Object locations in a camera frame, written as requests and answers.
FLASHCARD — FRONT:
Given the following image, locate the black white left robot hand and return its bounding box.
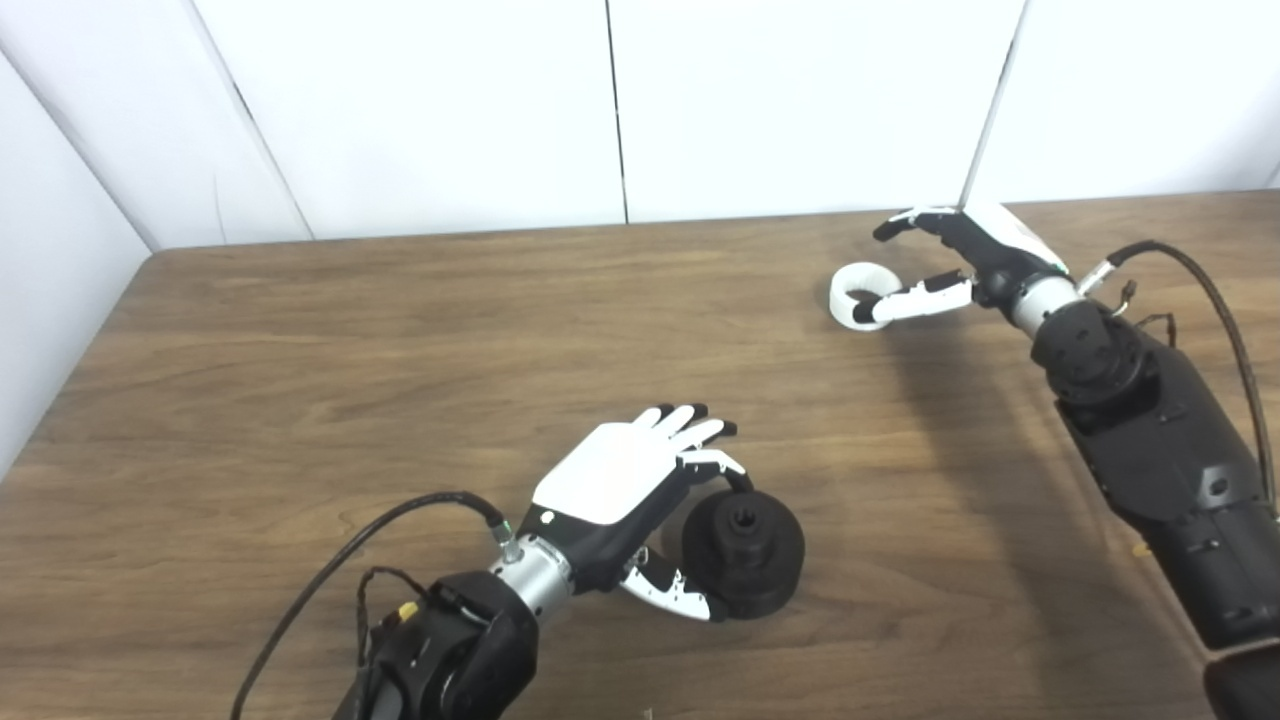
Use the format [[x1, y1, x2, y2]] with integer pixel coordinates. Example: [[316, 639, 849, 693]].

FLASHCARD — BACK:
[[515, 403, 753, 623]]

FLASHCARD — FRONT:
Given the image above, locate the white plastic ring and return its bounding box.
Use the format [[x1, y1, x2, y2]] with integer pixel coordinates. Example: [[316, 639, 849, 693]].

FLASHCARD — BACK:
[[829, 262, 906, 331]]

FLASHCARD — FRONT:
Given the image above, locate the round black plastic part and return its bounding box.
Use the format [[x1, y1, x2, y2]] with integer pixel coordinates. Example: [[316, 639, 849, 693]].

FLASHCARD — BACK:
[[682, 488, 806, 619]]

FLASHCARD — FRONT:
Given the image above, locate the thin wire with yellow plug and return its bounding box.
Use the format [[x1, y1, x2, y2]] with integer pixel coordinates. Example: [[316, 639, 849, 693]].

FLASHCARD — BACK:
[[357, 566, 431, 691]]

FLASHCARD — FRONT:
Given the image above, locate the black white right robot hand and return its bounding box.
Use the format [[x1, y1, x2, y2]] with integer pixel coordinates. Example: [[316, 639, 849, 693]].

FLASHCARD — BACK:
[[852, 203, 1071, 326]]

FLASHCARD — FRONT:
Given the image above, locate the thin dark wire bundle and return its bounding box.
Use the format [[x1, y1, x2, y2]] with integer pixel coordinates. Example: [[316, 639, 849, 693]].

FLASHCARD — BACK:
[[1120, 280, 1179, 346]]

